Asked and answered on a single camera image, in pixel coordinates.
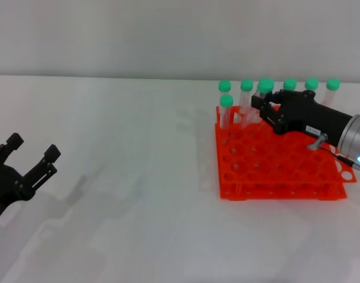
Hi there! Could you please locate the orange test tube rack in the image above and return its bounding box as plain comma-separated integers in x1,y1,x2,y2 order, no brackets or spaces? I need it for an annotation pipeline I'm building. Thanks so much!
214,104,358,202

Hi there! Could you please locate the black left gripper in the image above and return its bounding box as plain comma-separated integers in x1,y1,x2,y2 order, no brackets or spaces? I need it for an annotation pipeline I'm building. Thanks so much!
0,133,62,228

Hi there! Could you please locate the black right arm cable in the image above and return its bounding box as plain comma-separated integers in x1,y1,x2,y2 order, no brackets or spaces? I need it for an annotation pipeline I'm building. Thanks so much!
307,133,360,167

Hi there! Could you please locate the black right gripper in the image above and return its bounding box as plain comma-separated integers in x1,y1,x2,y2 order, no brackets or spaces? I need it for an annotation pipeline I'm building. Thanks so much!
250,90,354,147

